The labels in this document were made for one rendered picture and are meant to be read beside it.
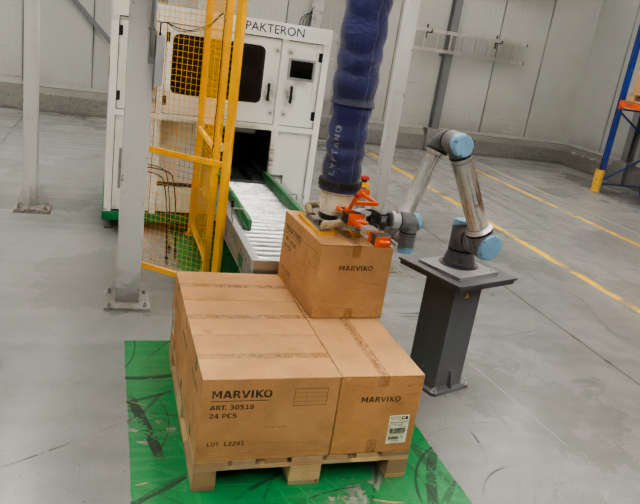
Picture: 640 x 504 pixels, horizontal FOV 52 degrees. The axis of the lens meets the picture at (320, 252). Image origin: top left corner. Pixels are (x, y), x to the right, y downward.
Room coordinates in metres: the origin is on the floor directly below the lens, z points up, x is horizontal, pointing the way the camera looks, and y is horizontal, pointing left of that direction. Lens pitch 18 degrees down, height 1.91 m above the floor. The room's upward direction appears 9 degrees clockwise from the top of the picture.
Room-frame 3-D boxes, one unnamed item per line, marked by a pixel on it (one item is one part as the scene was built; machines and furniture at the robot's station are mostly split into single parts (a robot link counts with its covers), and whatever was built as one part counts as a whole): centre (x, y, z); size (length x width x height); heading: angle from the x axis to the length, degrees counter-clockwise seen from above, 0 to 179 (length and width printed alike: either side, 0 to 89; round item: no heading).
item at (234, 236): (4.79, 0.75, 0.50); 2.31 x 0.05 x 0.19; 19
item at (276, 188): (5.32, 0.31, 0.60); 1.60 x 0.10 x 0.09; 19
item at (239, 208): (5.14, 0.81, 0.60); 1.60 x 0.10 x 0.09; 19
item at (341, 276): (3.45, -0.07, 0.74); 0.60 x 0.40 x 0.40; 23
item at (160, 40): (4.19, 1.16, 1.62); 0.20 x 0.05 x 0.30; 19
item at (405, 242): (3.33, -0.43, 0.96); 0.12 x 0.09 x 0.12; 25
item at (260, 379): (3.07, 0.12, 0.34); 1.20 x 1.00 x 0.40; 19
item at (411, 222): (3.32, -0.43, 1.07); 0.12 x 0.09 x 0.10; 109
